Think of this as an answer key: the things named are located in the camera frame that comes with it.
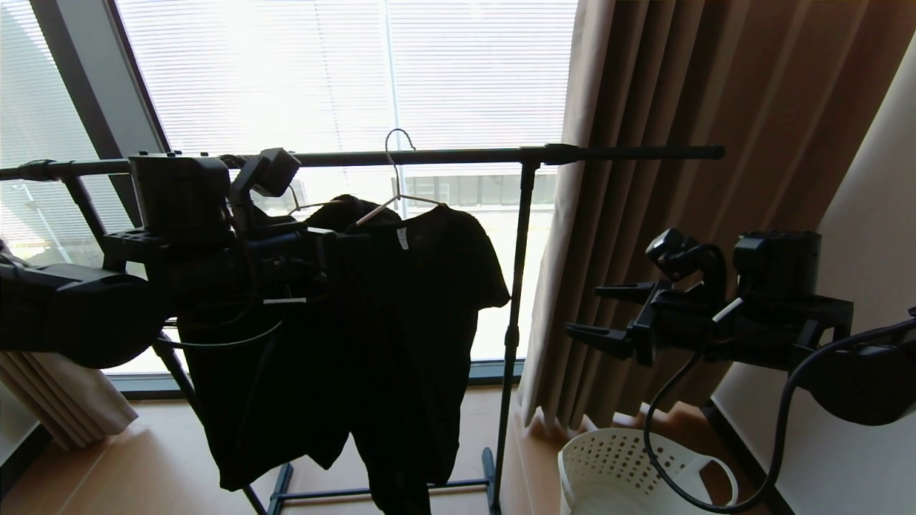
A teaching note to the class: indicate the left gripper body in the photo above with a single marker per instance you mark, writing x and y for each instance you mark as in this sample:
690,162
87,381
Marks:
286,261

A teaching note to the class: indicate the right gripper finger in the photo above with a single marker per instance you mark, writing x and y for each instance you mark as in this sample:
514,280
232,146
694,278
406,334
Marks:
601,340
630,291

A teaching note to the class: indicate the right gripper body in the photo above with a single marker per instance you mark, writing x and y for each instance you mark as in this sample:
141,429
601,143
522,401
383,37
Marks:
680,322

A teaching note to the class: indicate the pink clothes hanger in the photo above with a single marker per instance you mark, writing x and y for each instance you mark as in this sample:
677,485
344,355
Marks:
396,193
297,204

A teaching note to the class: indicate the black shorts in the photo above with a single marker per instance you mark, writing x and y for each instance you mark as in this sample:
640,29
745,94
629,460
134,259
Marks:
243,400

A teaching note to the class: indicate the black mesh garment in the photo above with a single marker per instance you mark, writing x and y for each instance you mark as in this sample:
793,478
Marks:
422,343

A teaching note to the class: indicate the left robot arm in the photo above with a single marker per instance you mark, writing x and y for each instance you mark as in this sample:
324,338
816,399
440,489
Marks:
86,300

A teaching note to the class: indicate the white laundry basket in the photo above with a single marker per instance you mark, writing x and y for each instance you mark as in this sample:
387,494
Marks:
622,472

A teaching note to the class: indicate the black clothes rack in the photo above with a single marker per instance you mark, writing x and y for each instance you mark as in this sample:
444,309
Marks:
429,155

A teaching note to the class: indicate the brown curtain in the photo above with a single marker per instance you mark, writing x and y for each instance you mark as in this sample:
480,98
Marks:
680,179
64,400

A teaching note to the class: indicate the window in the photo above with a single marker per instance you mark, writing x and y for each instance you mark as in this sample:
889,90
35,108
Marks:
322,71

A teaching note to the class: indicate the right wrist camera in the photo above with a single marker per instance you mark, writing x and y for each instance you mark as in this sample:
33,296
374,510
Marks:
680,257

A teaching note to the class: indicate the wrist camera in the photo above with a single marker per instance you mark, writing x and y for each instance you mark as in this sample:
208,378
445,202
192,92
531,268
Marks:
265,175
680,257

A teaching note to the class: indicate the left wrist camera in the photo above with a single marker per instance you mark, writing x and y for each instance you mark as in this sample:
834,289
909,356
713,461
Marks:
265,175

